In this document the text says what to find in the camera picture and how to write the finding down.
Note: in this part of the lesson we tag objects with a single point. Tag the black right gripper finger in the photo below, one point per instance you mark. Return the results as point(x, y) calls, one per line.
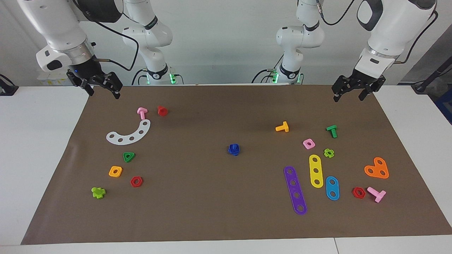
point(114, 84)
point(83, 84)

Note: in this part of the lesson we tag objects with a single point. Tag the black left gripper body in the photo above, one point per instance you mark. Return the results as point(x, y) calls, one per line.
point(363, 79)

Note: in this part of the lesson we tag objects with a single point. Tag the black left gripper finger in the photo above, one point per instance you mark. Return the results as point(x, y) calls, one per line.
point(374, 88)
point(340, 86)

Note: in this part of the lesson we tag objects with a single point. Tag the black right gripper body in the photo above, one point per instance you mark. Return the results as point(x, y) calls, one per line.
point(86, 70)

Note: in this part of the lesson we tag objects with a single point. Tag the blue plastic screw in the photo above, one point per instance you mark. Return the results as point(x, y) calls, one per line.
point(233, 153)

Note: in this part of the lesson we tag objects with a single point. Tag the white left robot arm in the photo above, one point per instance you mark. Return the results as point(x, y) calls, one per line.
point(388, 28)

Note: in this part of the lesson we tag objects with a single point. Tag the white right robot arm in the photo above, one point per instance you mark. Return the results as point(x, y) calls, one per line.
point(56, 24)

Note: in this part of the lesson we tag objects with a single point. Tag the white box with yellow marks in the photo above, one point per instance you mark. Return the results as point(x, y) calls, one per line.
point(53, 82)

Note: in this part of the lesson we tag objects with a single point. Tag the pink plastic bolt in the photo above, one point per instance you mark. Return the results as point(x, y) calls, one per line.
point(376, 194)
point(142, 113)

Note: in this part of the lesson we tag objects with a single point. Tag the green plastic bolt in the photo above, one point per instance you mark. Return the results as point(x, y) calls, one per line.
point(332, 131)

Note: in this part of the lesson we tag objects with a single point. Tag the black stand with pole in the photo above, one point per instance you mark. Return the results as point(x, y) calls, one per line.
point(422, 86)

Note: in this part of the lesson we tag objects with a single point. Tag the red plastic bolt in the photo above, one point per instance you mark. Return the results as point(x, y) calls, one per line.
point(162, 111)

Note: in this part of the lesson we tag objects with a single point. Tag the white curved perforated strip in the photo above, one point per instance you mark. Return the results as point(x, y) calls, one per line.
point(136, 135)

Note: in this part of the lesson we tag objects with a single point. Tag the pink square plastic nut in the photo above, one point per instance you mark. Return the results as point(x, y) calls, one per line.
point(305, 144)

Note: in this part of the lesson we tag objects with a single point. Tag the lime green flower nut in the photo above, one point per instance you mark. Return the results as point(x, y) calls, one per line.
point(326, 153)

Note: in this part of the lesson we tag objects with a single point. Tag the orange plastic bolt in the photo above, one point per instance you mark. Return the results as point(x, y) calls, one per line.
point(284, 127)

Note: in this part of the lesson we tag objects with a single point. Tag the green triangle plastic nut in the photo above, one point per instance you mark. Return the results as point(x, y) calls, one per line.
point(131, 155)

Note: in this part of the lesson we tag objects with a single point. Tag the blue crate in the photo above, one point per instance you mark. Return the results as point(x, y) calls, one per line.
point(445, 106)

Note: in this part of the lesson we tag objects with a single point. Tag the black table clamp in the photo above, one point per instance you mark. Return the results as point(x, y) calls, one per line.
point(7, 88)

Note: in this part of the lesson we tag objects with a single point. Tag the orange heart-shaped plate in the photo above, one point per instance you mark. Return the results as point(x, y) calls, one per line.
point(377, 169)

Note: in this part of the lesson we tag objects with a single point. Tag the yellow three-hole strip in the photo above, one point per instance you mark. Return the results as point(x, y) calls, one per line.
point(315, 165)

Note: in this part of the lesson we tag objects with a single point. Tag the orange square plastic nut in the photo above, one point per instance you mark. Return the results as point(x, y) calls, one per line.
point(111, 173)

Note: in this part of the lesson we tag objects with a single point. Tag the red hexagon plastic nut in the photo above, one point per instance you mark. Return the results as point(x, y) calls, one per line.
point(354, 193)
point(132, 182)

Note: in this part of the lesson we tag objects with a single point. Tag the blue two-hole strip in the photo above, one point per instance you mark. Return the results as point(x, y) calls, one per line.
point(332, 188)

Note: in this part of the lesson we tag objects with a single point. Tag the purple four-hole strip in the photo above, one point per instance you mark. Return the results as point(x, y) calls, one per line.
point(291, 177)

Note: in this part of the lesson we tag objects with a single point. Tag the lime green cross bolt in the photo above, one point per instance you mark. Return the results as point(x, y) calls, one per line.
point(98, 192)

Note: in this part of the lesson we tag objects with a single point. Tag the brown table mat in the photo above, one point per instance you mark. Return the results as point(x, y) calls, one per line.
point(212, 197)

